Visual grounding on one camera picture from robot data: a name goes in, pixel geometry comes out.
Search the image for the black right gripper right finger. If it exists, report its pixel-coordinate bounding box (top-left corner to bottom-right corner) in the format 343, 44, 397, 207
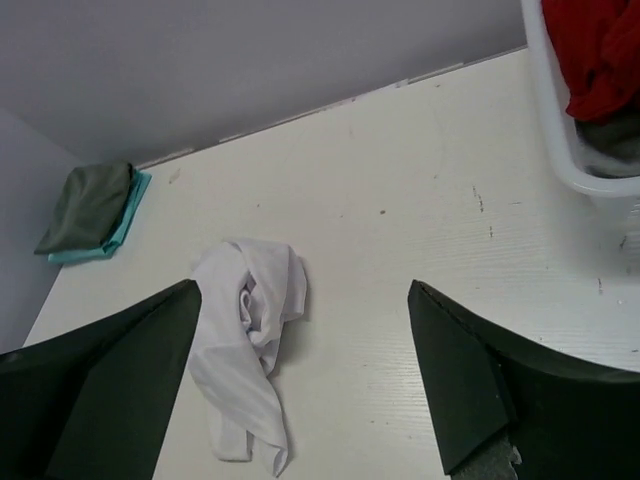
408, 281, 639, 479

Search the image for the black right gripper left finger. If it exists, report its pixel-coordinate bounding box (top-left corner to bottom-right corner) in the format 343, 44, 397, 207
1, 280, 201, 479

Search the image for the white t shirt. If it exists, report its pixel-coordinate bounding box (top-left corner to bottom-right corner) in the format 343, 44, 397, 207
187, 239, 307, 477

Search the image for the folded olive green t shirt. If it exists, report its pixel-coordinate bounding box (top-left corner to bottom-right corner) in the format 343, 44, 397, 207
34, 162, 134, 255

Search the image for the white plastic basket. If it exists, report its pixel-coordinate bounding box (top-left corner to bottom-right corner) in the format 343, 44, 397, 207
521, 1, 639, 235

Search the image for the folded teal t shirt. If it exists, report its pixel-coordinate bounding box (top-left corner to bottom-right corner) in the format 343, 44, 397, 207
47, 170, 152, 265

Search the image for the grey t shirt in basket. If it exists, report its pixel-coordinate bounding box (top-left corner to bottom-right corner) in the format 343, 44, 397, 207
575, 113, 639, 178

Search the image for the red t shirt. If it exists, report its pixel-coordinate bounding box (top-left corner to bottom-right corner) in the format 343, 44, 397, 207
541, 0, 639, 123

